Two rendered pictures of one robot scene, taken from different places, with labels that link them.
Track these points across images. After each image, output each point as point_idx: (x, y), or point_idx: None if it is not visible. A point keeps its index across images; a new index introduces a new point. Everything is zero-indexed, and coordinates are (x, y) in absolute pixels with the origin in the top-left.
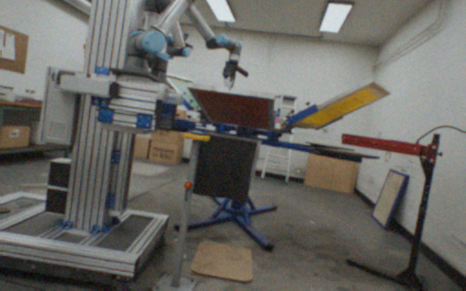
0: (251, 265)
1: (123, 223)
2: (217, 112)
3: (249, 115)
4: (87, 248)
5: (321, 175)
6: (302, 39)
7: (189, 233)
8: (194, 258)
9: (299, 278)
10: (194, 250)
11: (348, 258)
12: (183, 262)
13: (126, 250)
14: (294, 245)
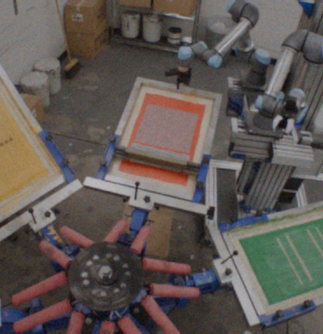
0: (123, 217)
1: (237, 211)
2: (186, 150)
3: (146, 134)
4: (237, 166)
5: None
6: None
7: None
8: (171, 219)
9: (84, 208)
10: (172, 238)
11: (16, 237)
12: (179, 217)
13: (215, 168)
14: (56, 273)
